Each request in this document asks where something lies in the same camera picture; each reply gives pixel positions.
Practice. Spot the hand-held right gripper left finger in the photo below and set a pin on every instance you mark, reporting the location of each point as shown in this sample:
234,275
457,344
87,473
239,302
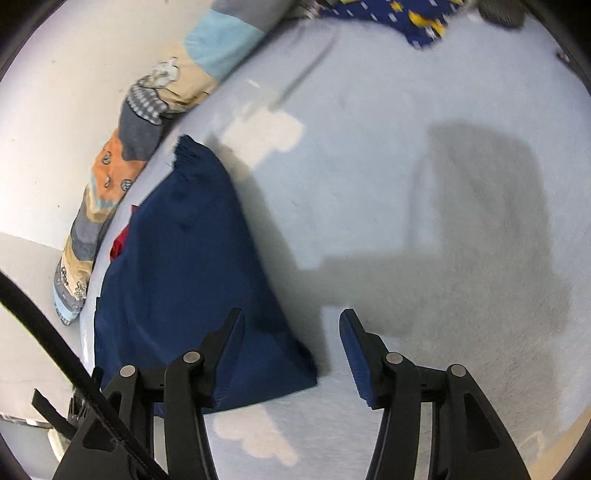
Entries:
226,341

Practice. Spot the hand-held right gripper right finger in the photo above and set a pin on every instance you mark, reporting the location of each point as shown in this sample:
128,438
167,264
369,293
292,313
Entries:
358,355

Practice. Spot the navy blue garment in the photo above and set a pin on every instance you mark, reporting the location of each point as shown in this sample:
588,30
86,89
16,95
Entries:
184,258

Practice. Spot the light blue cloud bed sheet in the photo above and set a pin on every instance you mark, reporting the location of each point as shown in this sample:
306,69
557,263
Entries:
392,207

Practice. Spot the rolled striped patchwork quilt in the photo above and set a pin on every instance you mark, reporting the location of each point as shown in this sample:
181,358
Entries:
138,120

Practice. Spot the navy star print pillow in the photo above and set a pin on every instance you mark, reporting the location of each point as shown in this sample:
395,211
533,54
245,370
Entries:
388,16

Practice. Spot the black ribbed object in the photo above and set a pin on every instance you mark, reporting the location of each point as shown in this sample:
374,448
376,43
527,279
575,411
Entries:
503,11

